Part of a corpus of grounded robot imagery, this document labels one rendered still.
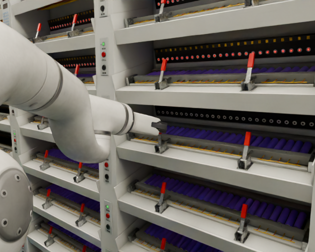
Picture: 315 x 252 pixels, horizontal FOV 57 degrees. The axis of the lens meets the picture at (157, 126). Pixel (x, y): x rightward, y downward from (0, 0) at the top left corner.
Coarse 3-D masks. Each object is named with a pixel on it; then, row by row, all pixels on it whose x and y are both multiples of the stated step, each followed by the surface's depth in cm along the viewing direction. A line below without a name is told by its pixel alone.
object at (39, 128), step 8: (24, 120) 145; (32, 120) 146; (40, 120) 142; (24, 128) 140; (32, 128) 136; (40, 128) 132; (48, 128) 132; (32, 136) 138; (40, 136) 132; (48, 136) 127
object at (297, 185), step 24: (168, 120) 106; (192, 120) 99; (120, 144) 100; (144, 144) 96; (168, 144) 93; (168, 168) 87; (192, 168) 80; (216, 168) 75; (264, 168) 70; (312, 168) 59; (288, 192) 65
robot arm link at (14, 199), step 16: (0, 160) 23; (0, 176) 22; (16, 176) 24; (0, 192) 21; (16, 192) 23; (0, 208) 21; (16, 208) 23; (32, 208) 26; (0, 224) 21; (16, 224) 23; (0, 240) 21; (16, 240) 23
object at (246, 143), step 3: (246, 132) 73; (249, 132) 72; (246, 135) 72; (249, 135) 72; (246, 138) 72; (249, 138) 72; (246, 141) 72; (249, 141) 72; (246, 144) 72; (246, 147) 72; (243, 150) 72; (246, 150) 72; (243, 153) 72; (246, 153) 72; (243, 156) 72
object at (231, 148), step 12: (180, 144) 90; (192, 144) 87; (204, 144) 84; (216, 144) 82; (228, 144) 80; (240, 144) 79; (264, 156) 74; (276, 156) 72; (288, 156) 70; (300, 156) 68
